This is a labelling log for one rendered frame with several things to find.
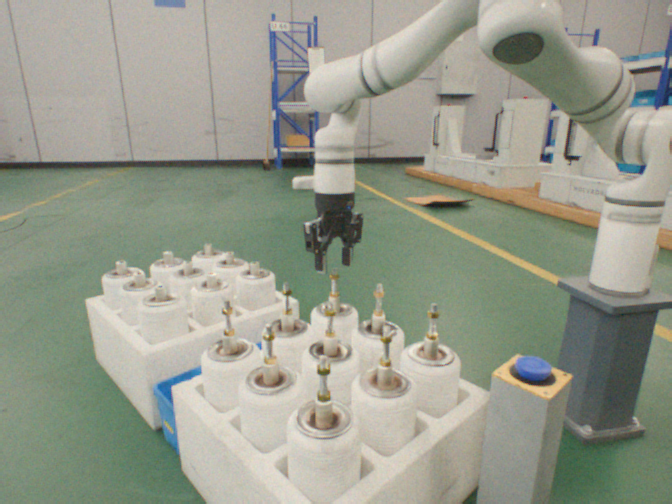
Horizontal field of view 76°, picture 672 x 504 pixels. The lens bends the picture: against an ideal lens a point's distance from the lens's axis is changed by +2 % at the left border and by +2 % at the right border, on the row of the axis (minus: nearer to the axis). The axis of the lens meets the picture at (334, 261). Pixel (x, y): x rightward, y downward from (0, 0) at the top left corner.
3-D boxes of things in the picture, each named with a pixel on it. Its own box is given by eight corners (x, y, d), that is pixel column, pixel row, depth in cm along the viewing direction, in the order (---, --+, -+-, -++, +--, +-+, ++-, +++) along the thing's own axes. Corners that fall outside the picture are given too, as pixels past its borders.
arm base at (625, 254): (615, 279, 90) (633, 197, 85) (656, 295, 82) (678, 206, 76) (576, 282, 88) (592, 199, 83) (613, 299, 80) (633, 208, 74)
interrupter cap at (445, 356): (441, 342, 75) (442, 339, 74) (463, 365, 68) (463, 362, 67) (400, 347, 73) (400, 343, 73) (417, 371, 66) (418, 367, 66)
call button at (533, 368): (522, 365, 56) (524, 351, 56) (554, 378, 53) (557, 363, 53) (508, 376, 54) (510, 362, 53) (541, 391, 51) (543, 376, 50)
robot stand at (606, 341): (591, 393, 102) (616, 274, 93) (645, 435, 89) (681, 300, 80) (536, 401, 99) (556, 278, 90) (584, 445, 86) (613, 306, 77)
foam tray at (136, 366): (226, 317, 142) (221, 265, 136) (300, 362, 115) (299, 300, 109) (96, 360, 116) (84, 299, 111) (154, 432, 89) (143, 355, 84)
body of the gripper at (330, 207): (331, 191, 74) (331, 244, 76) (365, 186, 79) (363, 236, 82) (303, 187, 79) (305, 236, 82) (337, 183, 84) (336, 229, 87)
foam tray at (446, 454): (336, 386, 105) (336, 318, 99) (484, 480, 77) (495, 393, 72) (181, 470, 80) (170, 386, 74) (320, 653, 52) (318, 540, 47)
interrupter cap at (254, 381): (254, 366, 67) (254, 362, 67) (301, 369, 66) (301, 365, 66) (237, 395, 60) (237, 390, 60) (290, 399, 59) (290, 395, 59)
